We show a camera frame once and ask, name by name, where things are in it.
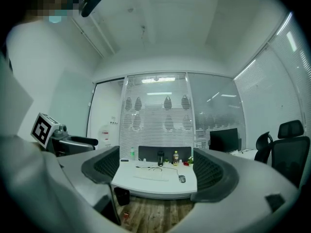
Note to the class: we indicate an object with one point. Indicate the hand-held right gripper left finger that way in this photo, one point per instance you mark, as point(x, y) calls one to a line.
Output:
point(102, 165)

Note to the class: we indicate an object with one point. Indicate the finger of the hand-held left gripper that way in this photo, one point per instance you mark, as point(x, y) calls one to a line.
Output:
point(85, 140)

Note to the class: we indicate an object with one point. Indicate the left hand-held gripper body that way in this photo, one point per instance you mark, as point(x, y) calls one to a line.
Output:
point(42, 130)

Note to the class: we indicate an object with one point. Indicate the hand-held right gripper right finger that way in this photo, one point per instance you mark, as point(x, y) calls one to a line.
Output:
point(213, 176)

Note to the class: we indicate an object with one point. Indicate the grey computer mouse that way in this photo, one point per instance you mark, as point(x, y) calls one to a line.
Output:
point(182, 178)

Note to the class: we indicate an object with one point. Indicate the leafy green plant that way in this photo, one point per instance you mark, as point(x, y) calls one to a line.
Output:
point(191, 160)

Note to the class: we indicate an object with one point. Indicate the clear green-capped bottle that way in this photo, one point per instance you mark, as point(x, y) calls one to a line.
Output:
point(132, 154)

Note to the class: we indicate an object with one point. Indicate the black waste bin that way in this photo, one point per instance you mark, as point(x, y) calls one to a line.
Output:
point(122, 196)

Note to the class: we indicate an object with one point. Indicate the black monitor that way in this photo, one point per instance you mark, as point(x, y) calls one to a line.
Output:
point(223, 139)

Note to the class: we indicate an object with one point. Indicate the yellow drink bottle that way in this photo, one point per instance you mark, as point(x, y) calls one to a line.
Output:
point(176, 158)

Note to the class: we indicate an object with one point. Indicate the small potted plant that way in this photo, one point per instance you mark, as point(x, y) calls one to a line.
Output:
point(166, 161)

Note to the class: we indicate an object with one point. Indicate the dark desk partition panel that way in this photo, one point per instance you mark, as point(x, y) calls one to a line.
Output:
point(150, 153)

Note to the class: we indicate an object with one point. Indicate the white keyboard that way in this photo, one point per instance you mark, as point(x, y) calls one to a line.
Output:
point(151, 177)

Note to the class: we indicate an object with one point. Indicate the small red object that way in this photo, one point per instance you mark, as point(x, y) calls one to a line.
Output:
point(125, 215)

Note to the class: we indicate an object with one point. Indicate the black tumbler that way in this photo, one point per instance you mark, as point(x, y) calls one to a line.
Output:
point(160, 159)

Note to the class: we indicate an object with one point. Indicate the white desk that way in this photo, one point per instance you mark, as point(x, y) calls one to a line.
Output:
point(155, 186)

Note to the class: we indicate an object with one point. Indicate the black mesh office chair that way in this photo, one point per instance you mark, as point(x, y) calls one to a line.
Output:
point(263, 147)
point(289, 154)

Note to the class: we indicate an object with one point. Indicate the teal face mask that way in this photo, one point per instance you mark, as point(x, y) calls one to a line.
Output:
point(57, 16)

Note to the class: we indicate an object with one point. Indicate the black head-mounted camera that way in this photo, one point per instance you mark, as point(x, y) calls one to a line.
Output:
point(91, 2)

